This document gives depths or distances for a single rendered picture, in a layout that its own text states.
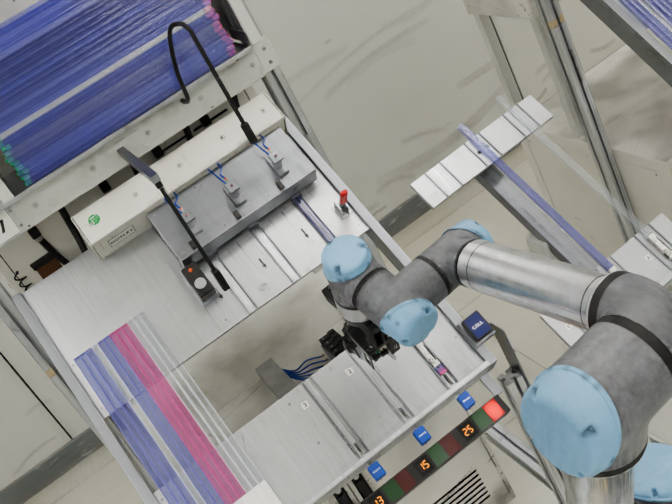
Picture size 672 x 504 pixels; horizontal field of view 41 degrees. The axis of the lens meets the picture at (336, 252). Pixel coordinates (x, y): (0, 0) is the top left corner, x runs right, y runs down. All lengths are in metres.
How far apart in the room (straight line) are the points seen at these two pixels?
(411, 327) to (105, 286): 0.83
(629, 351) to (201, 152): 1.14
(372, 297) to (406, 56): 2.55
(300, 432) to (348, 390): 0.12
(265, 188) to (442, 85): 2.11
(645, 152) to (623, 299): 1.40
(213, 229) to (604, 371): 1.05
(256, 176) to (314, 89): 1.75
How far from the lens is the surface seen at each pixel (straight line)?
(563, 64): 2.40
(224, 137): 1.92
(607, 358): 1.01
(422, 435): 1.74
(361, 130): 3.73
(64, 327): 1.91
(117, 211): 1.89
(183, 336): 1.84
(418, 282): 1.31
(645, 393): 1.02
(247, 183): 1.89
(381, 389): 1.77
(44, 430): 3.71
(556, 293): 1.17
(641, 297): 1.07
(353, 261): 1.32
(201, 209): 1.87
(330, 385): 1.78
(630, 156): 2.49
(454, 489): 2.32
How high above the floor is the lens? 1.82
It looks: 27 degrees down
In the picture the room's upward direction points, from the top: 29 degrees counter-clockwise
